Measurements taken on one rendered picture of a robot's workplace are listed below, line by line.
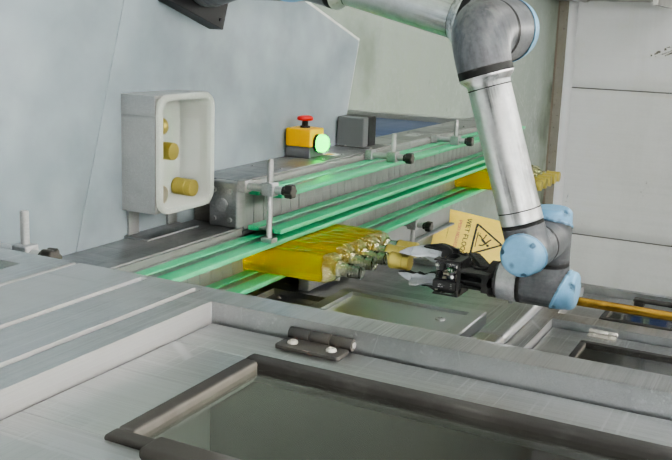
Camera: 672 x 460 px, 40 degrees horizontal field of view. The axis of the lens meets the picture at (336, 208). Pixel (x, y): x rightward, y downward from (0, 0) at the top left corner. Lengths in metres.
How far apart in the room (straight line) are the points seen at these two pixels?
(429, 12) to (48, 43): 0.68
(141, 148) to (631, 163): 6.22
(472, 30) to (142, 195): 0.67
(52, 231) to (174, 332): 0.88
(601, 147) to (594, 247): 0.83
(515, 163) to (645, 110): 6.05
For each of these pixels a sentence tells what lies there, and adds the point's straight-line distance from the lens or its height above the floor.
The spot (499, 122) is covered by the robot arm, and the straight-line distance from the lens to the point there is 1.58.
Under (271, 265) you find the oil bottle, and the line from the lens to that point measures 1.87.
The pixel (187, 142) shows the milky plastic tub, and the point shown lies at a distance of 1.86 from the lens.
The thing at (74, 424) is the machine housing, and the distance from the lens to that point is 0.64.
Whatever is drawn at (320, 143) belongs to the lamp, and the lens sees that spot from 2.22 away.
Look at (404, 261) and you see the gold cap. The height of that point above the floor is 1.19.
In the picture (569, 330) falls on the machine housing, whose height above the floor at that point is 1.47.
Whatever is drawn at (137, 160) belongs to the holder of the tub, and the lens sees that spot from 1.74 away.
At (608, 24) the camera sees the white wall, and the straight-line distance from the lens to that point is 7.65.
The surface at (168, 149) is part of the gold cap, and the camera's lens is 1.77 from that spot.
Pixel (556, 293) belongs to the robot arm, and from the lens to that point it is 1.74.
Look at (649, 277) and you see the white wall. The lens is 7.80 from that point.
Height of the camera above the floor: 1.88
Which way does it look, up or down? 27 degrees down
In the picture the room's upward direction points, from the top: 98 degrees clockwise
